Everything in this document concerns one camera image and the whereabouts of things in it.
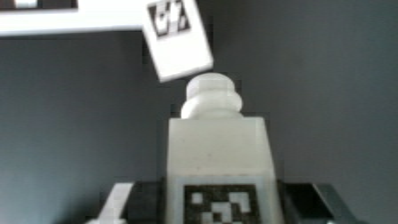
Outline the white leg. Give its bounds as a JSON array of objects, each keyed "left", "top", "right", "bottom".
[
  {"left": 143, "top": 0, "right": 214, "bottom": 82},
  {"left": 166, "top": 73, "right": 285, "bottom": 224}
]

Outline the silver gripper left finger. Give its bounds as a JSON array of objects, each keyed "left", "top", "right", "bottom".
[{"left": 86, "top": 182, "right": 136, "bottom": 224}]

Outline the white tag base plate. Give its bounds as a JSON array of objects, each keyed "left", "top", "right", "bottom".
[{"left": 0, "top": 0, "right": 150, "bottom": 37}]

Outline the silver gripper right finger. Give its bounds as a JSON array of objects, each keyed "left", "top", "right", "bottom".
[{"left": 315, "top": 183, "right": 368, "bottom": 224}]

